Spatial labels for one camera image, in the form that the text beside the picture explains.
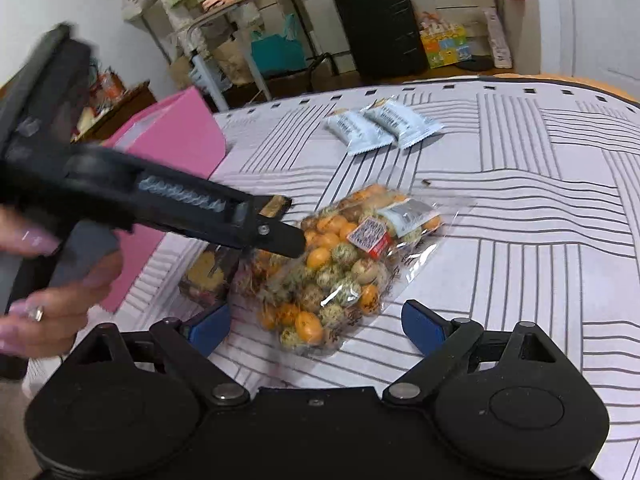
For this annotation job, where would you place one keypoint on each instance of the person's left hand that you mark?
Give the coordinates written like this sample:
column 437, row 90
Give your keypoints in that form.
column 46, row 323

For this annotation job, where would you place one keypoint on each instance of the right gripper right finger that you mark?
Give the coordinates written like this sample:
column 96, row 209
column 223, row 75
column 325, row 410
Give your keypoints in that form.
column 443, row 345

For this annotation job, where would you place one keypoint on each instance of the brown wooden nightstand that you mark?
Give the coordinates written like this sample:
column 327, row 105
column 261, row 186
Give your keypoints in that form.
column 133, row 102

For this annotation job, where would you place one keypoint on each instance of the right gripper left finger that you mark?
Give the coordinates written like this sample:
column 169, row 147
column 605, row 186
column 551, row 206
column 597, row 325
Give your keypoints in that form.
column 187, row 345

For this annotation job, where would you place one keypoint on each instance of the teal shopping bag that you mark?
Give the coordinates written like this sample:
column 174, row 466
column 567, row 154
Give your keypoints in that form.
column 276, row 54

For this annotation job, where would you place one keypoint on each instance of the colourful cardboard box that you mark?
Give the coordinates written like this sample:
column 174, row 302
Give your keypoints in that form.
column 444, row 42

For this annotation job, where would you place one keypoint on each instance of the white door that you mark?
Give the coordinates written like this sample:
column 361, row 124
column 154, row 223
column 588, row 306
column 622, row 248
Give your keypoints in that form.
column 594, row 39

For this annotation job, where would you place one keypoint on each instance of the clear bag of round snacks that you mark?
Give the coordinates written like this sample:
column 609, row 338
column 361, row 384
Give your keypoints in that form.
column 361, row 251

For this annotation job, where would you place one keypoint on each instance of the striped bed sheet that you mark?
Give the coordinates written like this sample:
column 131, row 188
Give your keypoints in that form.
column 547, row 261

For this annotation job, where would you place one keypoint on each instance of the wooden folding side table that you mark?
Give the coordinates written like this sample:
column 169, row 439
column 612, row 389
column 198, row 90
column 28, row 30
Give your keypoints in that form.
column 220, row 13

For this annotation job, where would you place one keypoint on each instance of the white snack sachet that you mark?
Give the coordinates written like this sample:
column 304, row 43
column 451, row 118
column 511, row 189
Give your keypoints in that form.
column 358, row 133
column 402, row 122

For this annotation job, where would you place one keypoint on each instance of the black suitcase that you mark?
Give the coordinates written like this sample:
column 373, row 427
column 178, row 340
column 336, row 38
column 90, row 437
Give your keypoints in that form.
column 383, row 38

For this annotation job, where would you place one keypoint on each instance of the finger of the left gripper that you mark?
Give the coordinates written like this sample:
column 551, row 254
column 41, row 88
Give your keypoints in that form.
column 278, row 238

